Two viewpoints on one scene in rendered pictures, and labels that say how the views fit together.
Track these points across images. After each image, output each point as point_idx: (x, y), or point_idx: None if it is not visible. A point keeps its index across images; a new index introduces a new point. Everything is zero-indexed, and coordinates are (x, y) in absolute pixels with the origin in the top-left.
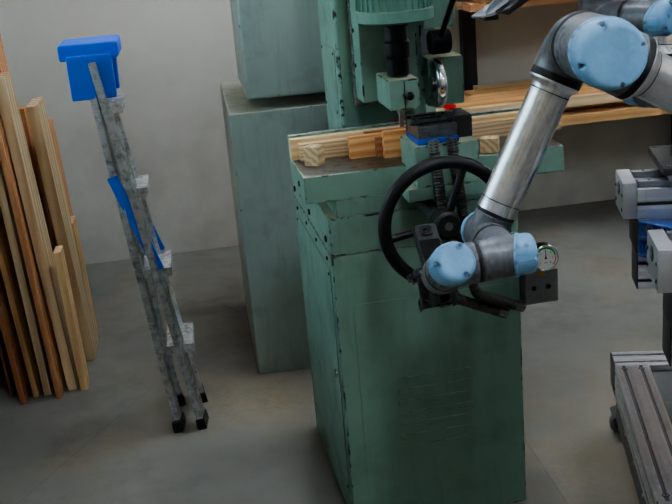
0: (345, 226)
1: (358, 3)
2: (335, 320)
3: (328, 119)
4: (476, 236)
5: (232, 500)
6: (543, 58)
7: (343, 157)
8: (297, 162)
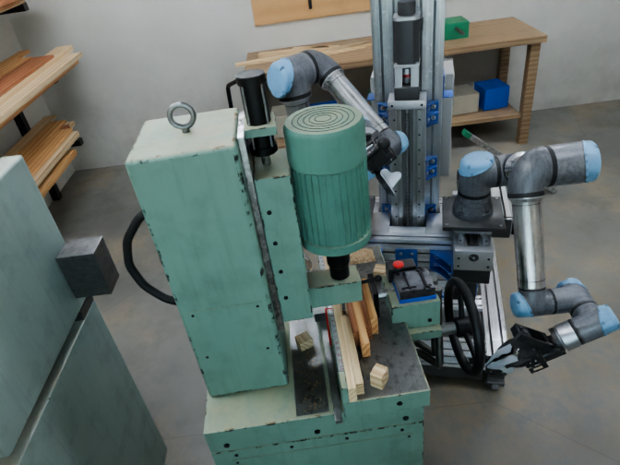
0: None
1: (346, 238)
2: (415, 456)
3: (207, 369)
4: (557, 303)
5: None
6: (540, 185)
7: (361, 361)
8: (366, 396)
